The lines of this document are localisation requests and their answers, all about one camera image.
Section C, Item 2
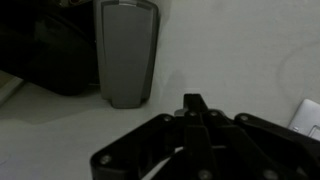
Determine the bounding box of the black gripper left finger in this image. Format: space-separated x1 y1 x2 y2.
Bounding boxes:
90 94 214 180

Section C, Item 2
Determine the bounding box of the white double light switch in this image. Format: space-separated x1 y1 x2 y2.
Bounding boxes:
288 99 320 141

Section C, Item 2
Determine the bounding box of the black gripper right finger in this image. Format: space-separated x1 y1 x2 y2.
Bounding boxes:
199 102 320 180

